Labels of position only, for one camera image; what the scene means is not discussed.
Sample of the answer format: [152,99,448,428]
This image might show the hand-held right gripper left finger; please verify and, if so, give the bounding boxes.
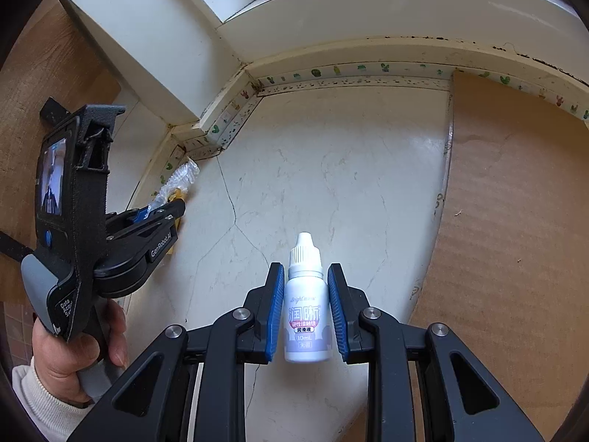
[67,262,285,442]

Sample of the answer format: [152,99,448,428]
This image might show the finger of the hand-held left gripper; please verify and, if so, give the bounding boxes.
[110,199,187,245]
[107,206,155,228]

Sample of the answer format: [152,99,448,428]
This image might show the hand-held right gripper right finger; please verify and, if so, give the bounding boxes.
[328,263,546,442]

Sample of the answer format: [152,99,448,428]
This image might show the white dropper bottle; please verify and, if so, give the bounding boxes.
[284,232,333,364]

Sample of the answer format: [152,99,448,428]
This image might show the yellow clear plastic wrapper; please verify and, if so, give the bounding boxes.
[154,159,200,259]

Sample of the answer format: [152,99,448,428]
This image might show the person's left forearm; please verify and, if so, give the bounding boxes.
[11,359,95,442]

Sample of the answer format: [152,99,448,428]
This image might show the person's left hand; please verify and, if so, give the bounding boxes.
[31,298,130,403]

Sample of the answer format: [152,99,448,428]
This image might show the wooden cutting board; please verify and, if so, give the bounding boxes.
[0,0,139,305]

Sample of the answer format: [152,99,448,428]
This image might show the brown cardboard sheet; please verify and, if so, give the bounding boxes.
[407,70,589,442]

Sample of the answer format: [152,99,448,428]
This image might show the black cutting board bracket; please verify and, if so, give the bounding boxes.
[40,98,70,125]
[0,230,33,261]

